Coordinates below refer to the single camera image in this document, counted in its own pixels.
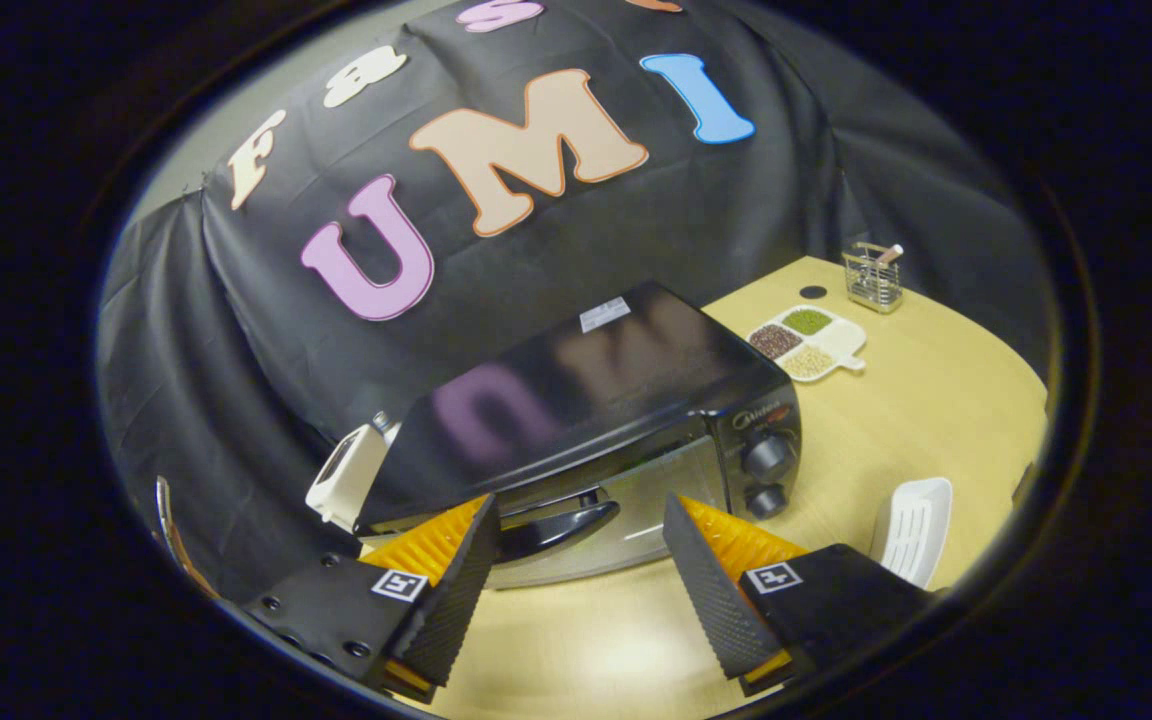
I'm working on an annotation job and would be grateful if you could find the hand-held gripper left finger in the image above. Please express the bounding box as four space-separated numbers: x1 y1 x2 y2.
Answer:
239 494 502 701

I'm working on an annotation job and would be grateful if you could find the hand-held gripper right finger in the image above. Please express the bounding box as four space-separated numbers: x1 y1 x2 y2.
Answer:
662 492 937 698

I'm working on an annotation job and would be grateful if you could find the black toaster oven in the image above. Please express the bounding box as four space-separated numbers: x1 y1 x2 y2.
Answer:
356 280 805 591

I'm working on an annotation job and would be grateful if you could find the white countertop appliance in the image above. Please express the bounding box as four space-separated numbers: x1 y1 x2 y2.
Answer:
305 412 403 535

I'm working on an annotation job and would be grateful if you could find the white ribbed dish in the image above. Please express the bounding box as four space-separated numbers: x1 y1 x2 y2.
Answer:
869 477 955 591

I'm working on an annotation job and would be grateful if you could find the white divided dish with beans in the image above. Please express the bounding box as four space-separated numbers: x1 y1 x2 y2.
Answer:
746 304 868 383

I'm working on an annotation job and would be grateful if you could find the black backdrop cloth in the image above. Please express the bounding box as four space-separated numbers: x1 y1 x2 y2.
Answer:
96 0 1052 601

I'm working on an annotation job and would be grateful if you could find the metal wire basket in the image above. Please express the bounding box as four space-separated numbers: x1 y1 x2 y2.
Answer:
842 242 905 315

